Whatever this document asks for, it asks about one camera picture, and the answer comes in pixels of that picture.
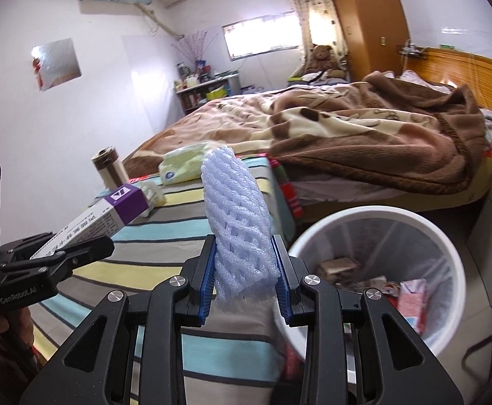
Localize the white foam fruit net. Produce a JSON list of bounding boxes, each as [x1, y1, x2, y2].
[[201, 145, 281, 302]]

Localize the yellow-green tissue pack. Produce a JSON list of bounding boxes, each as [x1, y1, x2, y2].
[[159, 142, 217, 187]]

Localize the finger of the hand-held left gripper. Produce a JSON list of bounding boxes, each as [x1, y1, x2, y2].
[[1, 231, 54, 262], [1, 236, 115, 281]]

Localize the patterned curtain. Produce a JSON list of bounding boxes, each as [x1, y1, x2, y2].
[[282, 0, 348, 72]]

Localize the silver wall sheet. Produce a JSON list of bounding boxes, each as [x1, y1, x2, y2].
[[30, 39, 82, 90]]

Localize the pink flower branches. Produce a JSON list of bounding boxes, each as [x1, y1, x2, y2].
[[171, 29, 221, 66]]

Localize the person's left hand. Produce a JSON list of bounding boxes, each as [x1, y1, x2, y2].
[[0, 304, 36, 384]]

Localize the brown patterned blanket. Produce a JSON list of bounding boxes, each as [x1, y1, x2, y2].
[[121, 71, 489, 197]]

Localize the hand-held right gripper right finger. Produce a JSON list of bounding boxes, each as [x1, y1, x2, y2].
[[271, 234, 466, 405]]

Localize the window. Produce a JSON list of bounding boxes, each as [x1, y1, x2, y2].
[[222, 10, 301, 60]]

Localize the white and purple long box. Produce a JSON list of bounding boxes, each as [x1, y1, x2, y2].
[[30, 183, 150, 262]]

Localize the air conditioner pipe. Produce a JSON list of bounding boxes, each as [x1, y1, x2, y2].
[[134, 2, 185, 38]]

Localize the wooden bed headboard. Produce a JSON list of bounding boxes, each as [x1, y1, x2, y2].
[[402, 46, 492, 119]]

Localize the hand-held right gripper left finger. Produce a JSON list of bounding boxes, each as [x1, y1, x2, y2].
[[24, 234, 217, 405]]

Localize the cluttered white shelf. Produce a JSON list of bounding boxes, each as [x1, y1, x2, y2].
[[175, 72, 242, 114]]

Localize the wooden wardrobe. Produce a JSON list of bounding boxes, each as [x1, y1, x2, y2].
[[322, 0, 411, 83]]

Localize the brown teddy bear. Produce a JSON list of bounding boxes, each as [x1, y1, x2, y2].
[[305, 44, 348, 81]]

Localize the brown and cream tumbler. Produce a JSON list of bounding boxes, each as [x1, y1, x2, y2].
[[93, 145, 129, 190]]

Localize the white trash bin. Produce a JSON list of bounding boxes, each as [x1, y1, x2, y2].
[[286, 205, 467, 359]]

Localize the red hanging ornament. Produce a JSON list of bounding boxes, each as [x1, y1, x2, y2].
[[30, 55, 46, 91]]

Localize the red patterned cloth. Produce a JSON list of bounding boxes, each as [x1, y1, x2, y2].
[[269, 158, 305, 221]]

